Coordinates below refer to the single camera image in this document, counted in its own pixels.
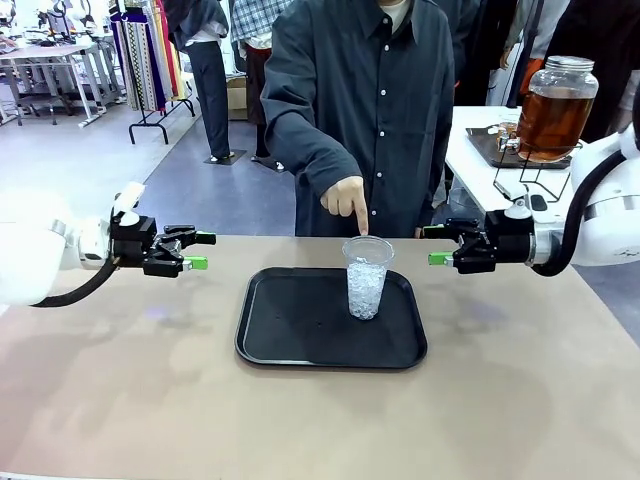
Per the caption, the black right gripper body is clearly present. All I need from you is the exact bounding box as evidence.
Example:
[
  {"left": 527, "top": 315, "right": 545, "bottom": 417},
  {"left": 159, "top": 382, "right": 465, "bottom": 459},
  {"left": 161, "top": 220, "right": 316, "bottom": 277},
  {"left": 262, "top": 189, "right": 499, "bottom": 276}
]
[{"left": 484, "top": 209, "right": 534, "bottom": 265}]

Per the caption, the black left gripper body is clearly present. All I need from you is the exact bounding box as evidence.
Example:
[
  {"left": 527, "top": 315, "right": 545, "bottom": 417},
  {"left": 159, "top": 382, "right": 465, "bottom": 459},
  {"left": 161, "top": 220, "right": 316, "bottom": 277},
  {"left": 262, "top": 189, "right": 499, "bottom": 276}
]
[{"left": 109, "top": 215, "right": 158, "bottom": 268}]

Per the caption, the person's right forearm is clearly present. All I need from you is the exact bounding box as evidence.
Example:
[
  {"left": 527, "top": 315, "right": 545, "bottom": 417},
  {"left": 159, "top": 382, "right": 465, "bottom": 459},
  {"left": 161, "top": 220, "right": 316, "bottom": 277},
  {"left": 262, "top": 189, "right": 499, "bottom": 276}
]
[{"left": 292, "top": 127, "right": 365, "bottom": 191}]

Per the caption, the person's left forearm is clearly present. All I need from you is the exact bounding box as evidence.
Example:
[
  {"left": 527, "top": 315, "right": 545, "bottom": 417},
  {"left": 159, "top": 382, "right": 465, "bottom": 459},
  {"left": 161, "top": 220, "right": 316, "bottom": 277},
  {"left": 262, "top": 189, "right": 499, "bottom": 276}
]
[{"left": 413, "top": 144, "right": 455, "bottom": 237}]

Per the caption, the tall clear iced cup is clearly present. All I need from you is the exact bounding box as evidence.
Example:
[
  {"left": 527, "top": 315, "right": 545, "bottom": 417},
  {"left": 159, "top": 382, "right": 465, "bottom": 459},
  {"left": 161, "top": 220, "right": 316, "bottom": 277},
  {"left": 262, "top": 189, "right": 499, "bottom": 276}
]
[{"left": 342, "top": 235, "right": 396, "bottom": 324}]

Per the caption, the person's right hand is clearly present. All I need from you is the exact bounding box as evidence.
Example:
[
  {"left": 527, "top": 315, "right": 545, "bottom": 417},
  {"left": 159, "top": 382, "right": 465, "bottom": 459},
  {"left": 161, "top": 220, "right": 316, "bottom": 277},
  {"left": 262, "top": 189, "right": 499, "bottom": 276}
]
[{"left": 319, "top": 175, "right": 371, "bottom": 237}]

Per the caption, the glass tea dispenser jar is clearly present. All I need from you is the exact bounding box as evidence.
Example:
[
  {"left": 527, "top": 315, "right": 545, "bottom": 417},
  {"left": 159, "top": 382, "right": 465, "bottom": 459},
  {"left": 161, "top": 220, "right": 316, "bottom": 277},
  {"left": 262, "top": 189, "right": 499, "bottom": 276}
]
[{"left": 505, "top": 55, "right": 600, "bottom": 164}]

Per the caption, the cardboard box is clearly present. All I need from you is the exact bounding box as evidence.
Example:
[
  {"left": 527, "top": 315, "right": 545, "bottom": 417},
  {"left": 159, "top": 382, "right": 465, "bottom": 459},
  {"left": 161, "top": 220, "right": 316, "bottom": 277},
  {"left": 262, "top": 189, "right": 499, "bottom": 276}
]
[{"left": 226, "top": 73, "right": 250, "bottom": 122}]

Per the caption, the black plastic serving tray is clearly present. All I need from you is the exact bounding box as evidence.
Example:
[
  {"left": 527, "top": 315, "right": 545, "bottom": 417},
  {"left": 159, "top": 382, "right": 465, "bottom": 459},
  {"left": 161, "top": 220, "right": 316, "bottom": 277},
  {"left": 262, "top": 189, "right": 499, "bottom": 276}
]
[{"left": 234, "top": 266, "right": 429, "bottom": 371}]

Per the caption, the person in dark shirt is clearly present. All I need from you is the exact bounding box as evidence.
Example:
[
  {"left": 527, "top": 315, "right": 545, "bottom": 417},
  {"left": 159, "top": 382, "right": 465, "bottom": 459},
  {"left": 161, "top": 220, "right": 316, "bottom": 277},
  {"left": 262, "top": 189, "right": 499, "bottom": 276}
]
[{"left": 260, "top": 0, "right": 456, "bottom": 239}]

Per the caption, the mannequin in dark clothes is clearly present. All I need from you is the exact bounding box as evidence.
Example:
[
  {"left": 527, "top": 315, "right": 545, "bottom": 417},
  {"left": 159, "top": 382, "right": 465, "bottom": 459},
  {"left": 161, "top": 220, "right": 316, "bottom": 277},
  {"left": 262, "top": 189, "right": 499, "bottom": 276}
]
[{"left": 164, "top": 0, "right": 248, "bottom": 166}]

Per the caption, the clothes rack with fabrics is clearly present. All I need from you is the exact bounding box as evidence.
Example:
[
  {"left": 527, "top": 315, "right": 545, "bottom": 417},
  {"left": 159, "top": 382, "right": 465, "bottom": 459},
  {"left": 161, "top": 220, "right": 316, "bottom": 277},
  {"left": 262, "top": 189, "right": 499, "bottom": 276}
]
[{"left": 108, "top": 0, "right": 197, "bottom": 145}]

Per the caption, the mannequin in plaid shirt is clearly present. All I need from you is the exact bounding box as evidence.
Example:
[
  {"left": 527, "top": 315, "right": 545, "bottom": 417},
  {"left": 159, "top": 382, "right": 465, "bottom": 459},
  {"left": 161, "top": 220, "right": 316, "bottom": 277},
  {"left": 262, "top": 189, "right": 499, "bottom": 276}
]
[{"left": 230, "top": 0, "right": 287, "bottom": 172}]

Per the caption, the white background work table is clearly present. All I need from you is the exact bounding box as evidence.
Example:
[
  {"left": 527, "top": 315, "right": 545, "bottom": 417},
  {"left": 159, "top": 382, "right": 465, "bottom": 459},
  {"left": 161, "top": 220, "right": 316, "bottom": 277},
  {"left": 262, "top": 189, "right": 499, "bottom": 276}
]
[{"left": 0, "top": 39, "right": 124, "bottom": 129}]

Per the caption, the person in grey jacket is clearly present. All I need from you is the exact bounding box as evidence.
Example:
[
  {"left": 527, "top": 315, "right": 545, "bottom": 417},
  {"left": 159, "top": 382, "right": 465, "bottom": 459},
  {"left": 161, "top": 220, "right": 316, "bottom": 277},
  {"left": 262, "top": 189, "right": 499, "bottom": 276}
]
[{"left": 501, "top": 0, "right": 571, "bottom": 71}]

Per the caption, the person in black coat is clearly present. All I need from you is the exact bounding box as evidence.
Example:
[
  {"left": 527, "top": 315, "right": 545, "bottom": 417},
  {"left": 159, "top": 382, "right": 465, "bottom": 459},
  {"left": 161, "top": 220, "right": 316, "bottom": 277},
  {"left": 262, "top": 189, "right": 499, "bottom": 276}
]
[{"left": 542, "top": 0, "right": 640, "bottom": 146}]

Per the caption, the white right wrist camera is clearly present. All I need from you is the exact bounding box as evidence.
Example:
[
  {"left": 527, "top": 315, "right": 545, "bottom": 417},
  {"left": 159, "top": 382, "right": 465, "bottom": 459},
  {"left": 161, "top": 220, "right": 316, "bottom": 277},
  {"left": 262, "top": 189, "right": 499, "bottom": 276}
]
[{"left": 501, "top": 184, "right": 532, "bottom": 220}]

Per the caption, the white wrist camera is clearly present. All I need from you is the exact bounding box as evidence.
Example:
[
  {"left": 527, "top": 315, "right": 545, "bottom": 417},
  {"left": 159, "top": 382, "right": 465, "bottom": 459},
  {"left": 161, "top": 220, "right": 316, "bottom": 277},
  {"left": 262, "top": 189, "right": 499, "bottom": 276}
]
[
  {"left": 501, "top": 184, "right": 532, "bottom": 220},
  {"left": 110, "top": 181, "right": 148, "bottom": 224}
]

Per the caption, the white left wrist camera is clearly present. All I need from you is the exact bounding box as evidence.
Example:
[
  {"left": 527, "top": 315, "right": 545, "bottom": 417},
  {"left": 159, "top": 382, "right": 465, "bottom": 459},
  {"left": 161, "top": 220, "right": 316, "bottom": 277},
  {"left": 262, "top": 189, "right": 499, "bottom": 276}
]
[{"left": 110, "top": 181, "right": 148, "bottom": 224}]

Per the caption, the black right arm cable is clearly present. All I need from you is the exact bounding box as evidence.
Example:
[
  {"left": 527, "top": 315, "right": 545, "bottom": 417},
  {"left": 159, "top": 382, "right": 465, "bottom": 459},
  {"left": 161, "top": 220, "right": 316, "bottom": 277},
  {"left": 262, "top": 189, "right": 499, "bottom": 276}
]
[{"left": 529, "top": 149, "right": 627, "bottom": 278}]

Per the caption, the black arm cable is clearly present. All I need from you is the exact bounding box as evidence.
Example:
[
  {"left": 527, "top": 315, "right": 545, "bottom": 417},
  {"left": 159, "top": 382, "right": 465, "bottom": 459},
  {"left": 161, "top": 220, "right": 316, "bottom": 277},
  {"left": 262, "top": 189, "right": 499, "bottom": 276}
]
[
  {"left": 529, "top": 149, "right": 627, "bottom": 278},
  {"left": 29, "top": 259, "right": 121, "bottom": 309}
]

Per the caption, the black wire dispenser stand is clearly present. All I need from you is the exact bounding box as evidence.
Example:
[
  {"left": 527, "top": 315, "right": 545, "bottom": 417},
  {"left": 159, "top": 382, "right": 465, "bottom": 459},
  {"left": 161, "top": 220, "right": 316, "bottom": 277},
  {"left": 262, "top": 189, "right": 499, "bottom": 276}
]
[{"left": 494, "top": 141, "right": 585, "bottom": 204}]

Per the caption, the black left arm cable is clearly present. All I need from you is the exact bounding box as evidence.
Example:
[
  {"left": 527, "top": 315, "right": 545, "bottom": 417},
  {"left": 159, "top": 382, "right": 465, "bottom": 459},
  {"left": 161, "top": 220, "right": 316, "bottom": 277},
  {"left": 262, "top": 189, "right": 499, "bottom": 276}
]
[{"left": 29, "top": 259, "right": 121, "bottom": 309}]

